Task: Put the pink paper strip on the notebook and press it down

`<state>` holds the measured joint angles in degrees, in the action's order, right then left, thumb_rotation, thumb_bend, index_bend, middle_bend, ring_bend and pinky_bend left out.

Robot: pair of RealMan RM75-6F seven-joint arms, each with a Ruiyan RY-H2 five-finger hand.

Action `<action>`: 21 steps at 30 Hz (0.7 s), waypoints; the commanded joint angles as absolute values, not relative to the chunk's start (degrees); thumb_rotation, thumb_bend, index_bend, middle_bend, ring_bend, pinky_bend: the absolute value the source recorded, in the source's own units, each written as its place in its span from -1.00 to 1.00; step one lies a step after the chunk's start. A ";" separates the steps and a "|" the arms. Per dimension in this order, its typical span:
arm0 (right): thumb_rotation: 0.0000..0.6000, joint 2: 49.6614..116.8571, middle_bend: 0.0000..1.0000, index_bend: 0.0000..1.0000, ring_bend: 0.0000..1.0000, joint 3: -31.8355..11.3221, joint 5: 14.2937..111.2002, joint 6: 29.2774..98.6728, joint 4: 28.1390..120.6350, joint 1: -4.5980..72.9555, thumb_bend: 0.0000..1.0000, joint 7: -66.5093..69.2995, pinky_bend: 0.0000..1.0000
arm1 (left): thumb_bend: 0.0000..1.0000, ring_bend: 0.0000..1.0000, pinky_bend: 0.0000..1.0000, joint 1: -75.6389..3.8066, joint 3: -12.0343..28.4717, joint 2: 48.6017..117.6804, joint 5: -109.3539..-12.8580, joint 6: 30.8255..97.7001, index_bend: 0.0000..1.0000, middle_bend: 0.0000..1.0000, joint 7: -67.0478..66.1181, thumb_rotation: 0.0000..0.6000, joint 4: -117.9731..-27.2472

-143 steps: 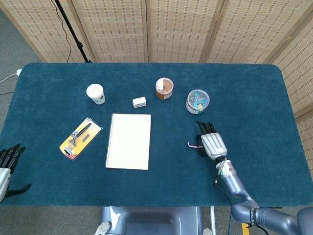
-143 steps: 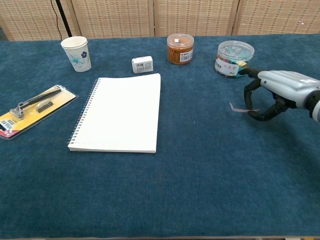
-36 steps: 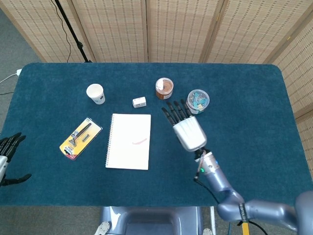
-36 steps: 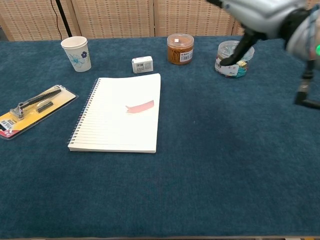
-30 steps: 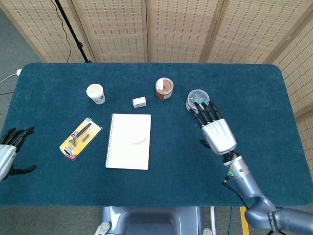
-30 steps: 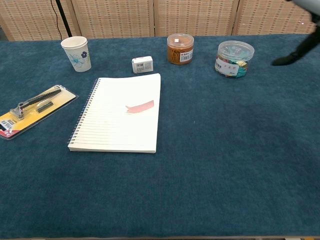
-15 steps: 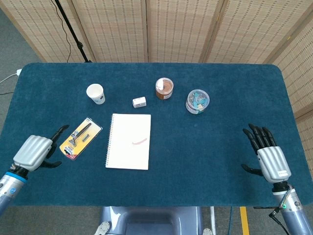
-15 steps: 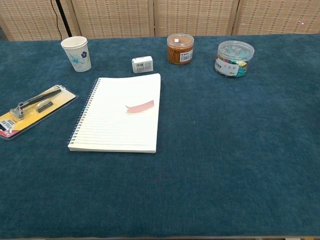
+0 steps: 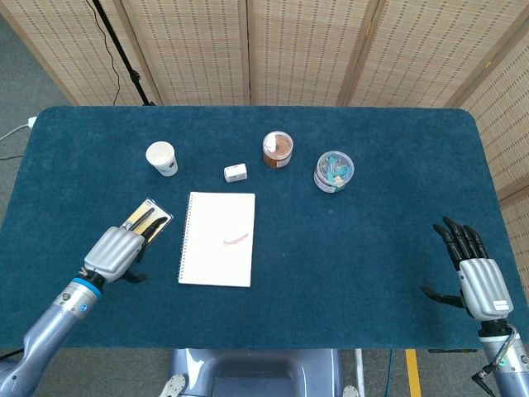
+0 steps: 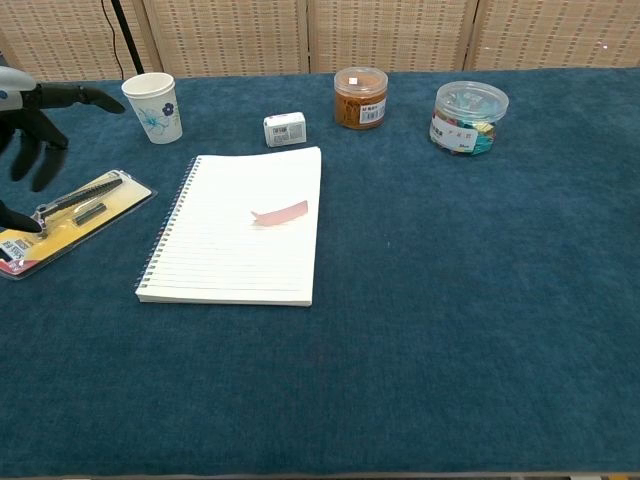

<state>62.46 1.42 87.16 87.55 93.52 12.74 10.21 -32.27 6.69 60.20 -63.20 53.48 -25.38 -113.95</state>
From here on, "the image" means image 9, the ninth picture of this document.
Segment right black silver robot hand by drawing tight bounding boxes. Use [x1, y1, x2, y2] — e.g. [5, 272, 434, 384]
[420, 216, 516, 322]

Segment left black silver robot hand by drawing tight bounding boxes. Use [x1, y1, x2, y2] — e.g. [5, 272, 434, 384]
[83, 214, 174, 285]

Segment white spiral notebook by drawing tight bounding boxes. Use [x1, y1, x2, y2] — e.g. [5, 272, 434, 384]
[177, 191, 256, 289]

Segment razor in yellow blister pack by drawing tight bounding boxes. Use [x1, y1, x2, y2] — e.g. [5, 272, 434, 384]
[120, 197, 174, 246]

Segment white flower-print paper cup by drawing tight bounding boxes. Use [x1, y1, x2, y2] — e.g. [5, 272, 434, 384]
[145, 141, 179, 178]

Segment small white box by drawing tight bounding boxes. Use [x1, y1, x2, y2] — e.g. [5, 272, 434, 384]
[223, 162, 249, 184]

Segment white table leg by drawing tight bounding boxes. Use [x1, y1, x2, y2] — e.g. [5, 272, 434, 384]
[353, 349, 366, 397]

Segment blue table cloth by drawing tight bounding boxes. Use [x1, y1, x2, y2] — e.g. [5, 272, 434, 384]
[0, 105, 517, 352]

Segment grey-blue robot torso base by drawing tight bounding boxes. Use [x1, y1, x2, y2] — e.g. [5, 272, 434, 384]
[159, 348, 360, 397]

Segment clear jar of binder clips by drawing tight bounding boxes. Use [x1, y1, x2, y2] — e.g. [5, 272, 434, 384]
[312, 151, 355, 194]

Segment black tripod stand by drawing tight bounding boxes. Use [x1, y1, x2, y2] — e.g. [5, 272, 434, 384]
[91, 0, 157, 107]

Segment brown-filled clear plastic jar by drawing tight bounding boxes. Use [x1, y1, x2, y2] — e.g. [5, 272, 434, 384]
[262, 130, 295, 170]

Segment bamboo folding screen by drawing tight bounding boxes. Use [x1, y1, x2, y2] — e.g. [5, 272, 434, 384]
[0, 0, 529, 199]

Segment blue floor cable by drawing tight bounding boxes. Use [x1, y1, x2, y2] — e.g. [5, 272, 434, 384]
[385, 349, 394, 397]

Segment white power plug with cord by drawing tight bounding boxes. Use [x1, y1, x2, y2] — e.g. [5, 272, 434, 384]
[0, 117, 38, 142]

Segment thin black cable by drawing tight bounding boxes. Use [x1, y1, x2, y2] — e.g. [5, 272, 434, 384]
[85, 0, 122, 105]

